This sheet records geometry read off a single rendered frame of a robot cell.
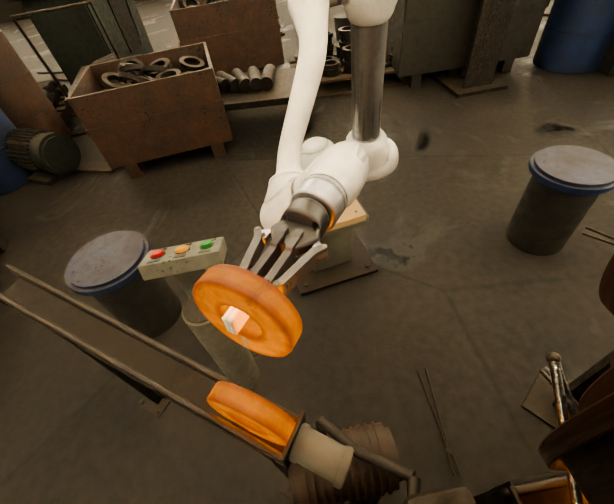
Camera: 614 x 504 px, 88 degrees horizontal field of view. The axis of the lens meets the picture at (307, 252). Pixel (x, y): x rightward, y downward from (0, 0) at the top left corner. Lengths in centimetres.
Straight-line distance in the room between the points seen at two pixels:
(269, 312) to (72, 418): 139
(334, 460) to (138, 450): 102
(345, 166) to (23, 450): 158
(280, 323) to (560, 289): 155
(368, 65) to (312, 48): 30
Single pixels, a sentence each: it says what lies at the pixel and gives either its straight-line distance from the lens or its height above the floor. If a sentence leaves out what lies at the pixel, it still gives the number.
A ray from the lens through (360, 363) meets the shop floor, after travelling 138.
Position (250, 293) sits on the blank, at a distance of 37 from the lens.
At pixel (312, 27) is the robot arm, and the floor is 109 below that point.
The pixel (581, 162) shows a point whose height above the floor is 43.
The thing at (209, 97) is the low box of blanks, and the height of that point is 45.
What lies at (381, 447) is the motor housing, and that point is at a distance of 75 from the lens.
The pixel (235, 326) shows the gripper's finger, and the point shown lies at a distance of 42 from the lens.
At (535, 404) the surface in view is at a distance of 147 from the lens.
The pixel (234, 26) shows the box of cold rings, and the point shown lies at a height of 53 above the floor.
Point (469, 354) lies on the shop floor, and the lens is 147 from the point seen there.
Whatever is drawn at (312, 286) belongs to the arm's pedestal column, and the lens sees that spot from 156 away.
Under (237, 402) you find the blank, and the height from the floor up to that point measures 78.
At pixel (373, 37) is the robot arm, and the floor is 101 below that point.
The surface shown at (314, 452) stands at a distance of 58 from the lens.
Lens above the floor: 127
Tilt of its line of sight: 47 degrees down
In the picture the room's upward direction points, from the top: 9 degrees counter-clockwise
